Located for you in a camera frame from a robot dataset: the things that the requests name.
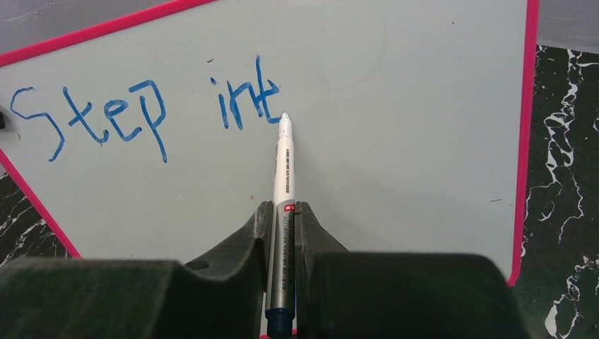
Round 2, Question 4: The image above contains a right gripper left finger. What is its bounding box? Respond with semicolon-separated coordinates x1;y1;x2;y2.
1;202;273;338

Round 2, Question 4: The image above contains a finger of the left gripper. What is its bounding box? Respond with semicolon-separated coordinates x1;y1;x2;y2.
0;112;6;129

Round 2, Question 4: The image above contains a white marker pen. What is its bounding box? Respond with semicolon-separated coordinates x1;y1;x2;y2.
265;112;295;338

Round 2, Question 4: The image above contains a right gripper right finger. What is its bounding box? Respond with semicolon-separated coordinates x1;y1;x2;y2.
295;202;530;338

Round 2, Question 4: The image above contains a pink framed whiteboard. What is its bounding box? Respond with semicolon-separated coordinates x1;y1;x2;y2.
1;1;539;283

